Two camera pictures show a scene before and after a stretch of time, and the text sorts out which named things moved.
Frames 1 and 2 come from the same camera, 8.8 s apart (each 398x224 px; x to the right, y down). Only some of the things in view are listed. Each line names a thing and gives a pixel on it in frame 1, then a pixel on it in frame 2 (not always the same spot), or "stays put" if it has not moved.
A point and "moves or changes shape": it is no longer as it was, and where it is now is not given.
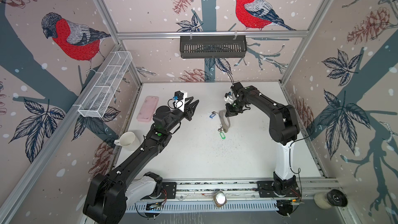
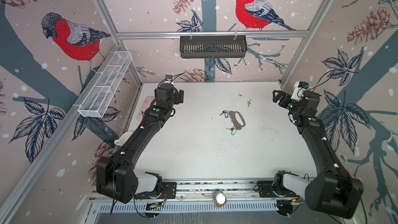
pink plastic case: [147, 109] stays put
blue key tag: [213, 114] moves or changes shape
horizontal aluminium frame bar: [208, 33] stays put
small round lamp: [219, 198] stays put
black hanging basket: [194, 47] stays put
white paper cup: [128, 140] stays put
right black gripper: [230, 111] → [284, 103]
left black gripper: [189, 112] → [179, 96]
